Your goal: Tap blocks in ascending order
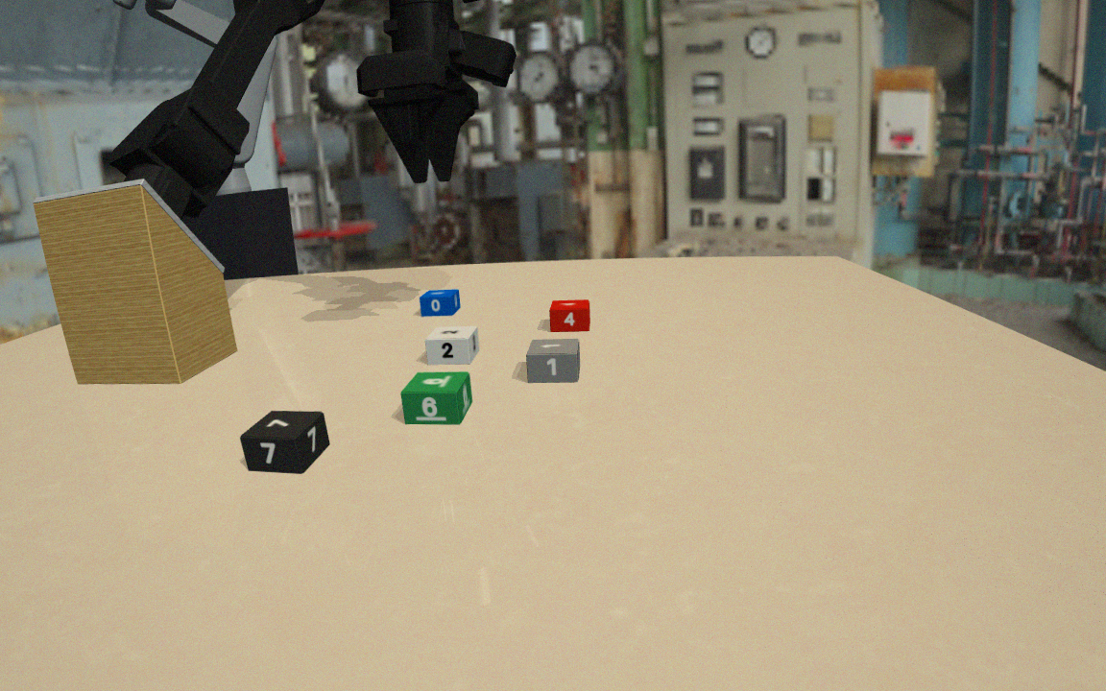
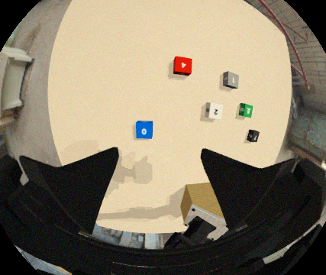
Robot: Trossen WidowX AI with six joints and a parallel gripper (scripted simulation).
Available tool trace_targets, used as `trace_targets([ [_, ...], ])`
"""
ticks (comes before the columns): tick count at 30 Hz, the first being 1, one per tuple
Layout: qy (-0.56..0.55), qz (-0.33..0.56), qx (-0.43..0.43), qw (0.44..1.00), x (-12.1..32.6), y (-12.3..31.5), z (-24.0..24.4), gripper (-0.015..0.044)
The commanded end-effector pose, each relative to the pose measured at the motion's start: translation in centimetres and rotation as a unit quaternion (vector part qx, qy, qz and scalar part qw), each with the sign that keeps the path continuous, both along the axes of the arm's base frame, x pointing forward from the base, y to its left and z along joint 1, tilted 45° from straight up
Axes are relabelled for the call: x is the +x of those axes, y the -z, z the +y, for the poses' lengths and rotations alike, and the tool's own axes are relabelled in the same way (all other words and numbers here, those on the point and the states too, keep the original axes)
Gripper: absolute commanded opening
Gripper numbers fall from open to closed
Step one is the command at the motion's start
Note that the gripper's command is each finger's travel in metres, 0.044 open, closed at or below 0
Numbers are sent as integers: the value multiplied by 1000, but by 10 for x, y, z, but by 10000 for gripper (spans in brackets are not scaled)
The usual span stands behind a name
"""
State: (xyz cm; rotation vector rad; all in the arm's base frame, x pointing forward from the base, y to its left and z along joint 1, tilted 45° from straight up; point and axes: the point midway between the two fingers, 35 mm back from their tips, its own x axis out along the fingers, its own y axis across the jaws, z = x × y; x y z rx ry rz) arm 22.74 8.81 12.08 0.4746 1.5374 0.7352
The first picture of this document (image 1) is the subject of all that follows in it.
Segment blue block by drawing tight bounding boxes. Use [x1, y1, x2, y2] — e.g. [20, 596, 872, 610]
[420, 290, 461, 317]

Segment green block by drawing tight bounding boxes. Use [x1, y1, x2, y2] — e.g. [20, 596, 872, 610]
[401, 371, 472, 425]

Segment red block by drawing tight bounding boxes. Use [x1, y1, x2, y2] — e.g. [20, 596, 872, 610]
[549, 299, 589, 332]

